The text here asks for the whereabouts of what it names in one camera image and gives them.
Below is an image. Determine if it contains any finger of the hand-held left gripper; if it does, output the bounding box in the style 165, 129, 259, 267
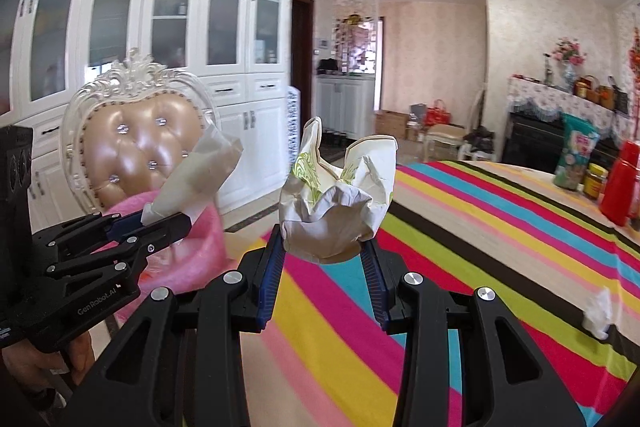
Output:
46, 211, 194, 282
31, 209, 147, 259

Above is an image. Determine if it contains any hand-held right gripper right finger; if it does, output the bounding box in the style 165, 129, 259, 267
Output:
357, 239, 586, 427

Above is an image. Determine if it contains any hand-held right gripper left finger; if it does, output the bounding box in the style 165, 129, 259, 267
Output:
55, 224, 287, 427

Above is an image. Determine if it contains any pink plastic bin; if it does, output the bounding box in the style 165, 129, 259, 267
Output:
102, 192, 228, 323

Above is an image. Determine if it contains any beige tissue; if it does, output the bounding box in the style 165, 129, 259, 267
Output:
141, 124, 244, 225

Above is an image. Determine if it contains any printed paper cup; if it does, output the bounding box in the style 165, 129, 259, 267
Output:
279, 117, 398, 265

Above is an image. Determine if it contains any person's left hand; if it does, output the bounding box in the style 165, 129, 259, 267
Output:
0, 329, 96, 410

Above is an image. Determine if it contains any ornate white leather-backed chair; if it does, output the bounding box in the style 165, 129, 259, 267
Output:
62, 49, 223, 215

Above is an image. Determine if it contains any colourful striped tablecloth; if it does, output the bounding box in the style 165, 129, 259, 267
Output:
225, 159, 640, 427

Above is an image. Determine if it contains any white tower heater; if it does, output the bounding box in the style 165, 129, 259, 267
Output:
285, 87, 301, 168

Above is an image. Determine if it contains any cardboard box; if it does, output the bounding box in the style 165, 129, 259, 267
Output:
375, 109, 408, 140

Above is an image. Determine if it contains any white dining chair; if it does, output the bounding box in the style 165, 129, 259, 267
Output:
422, 89, 486, 162

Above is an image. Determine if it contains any dark clothes pile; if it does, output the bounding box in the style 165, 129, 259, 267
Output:
462, 127, 496, 155

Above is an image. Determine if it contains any red gift bag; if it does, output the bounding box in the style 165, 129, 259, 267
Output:
425, 99, 449, 128

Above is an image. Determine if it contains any low white cabinet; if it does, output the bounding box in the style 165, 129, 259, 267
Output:
315, 74, 376, 148

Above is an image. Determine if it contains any dark wooden door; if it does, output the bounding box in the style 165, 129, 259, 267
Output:
291, 0, 315, 120

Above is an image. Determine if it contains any crumpled white tissue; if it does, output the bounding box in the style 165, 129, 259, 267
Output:
582, 287, 613, 340

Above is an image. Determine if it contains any tall white glass-door cabinet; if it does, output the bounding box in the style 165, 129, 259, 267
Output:
0, 0, 296, 233

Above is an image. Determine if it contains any green and pink snack bag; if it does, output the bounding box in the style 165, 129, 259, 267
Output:
552, 113, 601, 192

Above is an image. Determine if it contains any patterned glass screen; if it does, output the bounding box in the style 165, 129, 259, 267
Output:
332, 14, 386, 75

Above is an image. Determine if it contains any yellow-lidded jar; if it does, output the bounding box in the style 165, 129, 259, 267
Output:
582, 163, 608, 200

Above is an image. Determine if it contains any white floral lace cover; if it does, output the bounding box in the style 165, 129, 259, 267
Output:
506, 76, 636, 138

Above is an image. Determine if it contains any red thermos flask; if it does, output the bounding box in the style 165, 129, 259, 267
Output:
599, 139, 640, 228

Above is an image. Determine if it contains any red and yellow basket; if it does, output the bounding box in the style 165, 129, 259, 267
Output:
574, 76, 601, 104

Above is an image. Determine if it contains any vase of pink flowers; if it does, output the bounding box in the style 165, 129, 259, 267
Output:
550, 38, 587, 90

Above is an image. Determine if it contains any dark handbag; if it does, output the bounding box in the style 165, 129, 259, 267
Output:
614, 82, 632, 115

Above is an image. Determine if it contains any red hanging ornament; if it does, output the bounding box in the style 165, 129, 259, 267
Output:
627, 24, 640, 142

